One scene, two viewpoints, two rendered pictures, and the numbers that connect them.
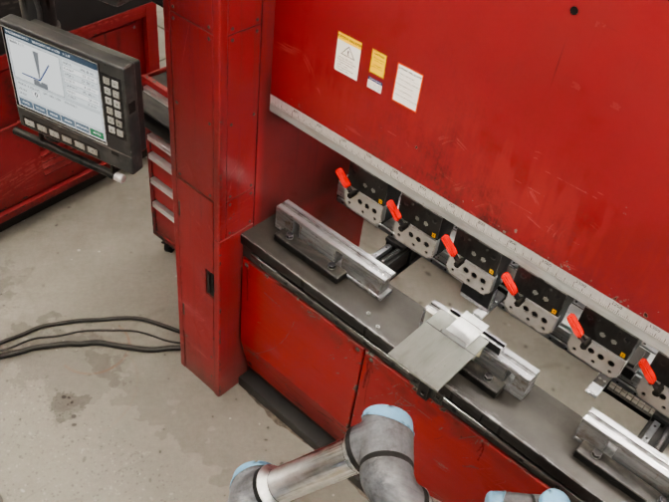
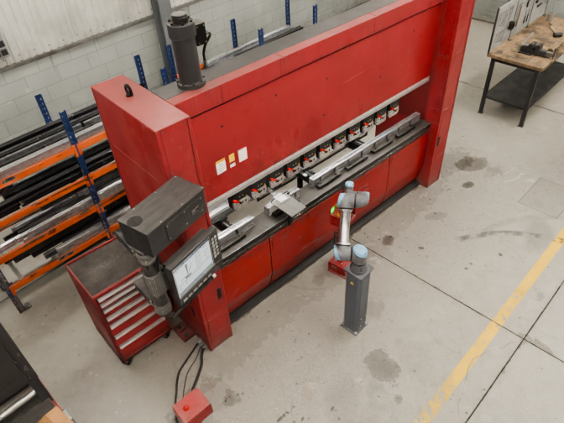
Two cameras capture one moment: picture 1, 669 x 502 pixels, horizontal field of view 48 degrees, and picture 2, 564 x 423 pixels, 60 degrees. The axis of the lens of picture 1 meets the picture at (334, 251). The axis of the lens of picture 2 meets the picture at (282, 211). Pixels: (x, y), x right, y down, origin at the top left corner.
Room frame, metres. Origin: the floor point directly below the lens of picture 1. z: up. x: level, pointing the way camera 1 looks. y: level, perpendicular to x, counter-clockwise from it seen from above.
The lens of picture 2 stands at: (0.78, 2.88, 3.83)
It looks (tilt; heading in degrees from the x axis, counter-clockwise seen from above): 41 degrees down; 283
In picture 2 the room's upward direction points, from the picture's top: 4 degrees counter-clockwise
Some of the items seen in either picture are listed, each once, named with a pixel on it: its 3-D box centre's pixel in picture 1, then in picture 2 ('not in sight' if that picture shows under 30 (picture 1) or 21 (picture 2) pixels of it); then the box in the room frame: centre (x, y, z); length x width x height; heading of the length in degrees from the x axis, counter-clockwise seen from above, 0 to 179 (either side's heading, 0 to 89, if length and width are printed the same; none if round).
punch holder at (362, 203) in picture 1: (373, 188); (237, 196); (1.84, -0.09, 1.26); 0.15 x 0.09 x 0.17; 53
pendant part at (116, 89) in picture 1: (81, 91); (192, 263); (1.90, 0.81, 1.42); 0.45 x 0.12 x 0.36; 67
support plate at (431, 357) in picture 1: (438, 348); (289, 205); (1.47, -0.34, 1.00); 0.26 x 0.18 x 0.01; 143
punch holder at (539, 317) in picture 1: (541, 294); (290, 165); (1.48, -0.57, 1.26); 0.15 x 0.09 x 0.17; 53
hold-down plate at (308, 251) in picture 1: (310, 255); (230, 242); (1.90, 0.08, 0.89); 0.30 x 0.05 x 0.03; 53
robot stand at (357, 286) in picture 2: not in sight; (356, 298); (0.81, 0.11, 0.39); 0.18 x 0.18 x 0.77; 57
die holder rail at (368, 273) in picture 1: (333, 248); (230, 233); (1.92, 0.01, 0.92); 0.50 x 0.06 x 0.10; 53
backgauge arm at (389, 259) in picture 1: (416, 238); (215, 216); (2.16, -0.30, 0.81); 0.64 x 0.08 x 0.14; 143
